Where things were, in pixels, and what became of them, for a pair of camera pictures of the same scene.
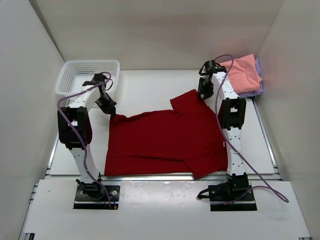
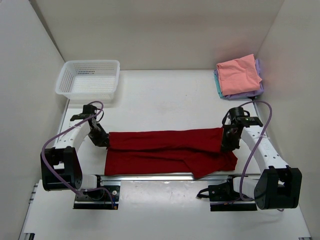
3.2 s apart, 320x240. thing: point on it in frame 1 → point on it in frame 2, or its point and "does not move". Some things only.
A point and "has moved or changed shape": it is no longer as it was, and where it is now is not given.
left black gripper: x=110 y=109 → x=100 y=140
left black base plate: x=94 y=196 does not move
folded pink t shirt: x=243 y=74 does not move
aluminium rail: x=266 y=177 does not move
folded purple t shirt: x=256 y=93 does not move
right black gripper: x=206 y=94 → x=226 y=145
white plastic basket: x=72 y=73 does not move
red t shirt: x=188 y=140 has moved or changed shape
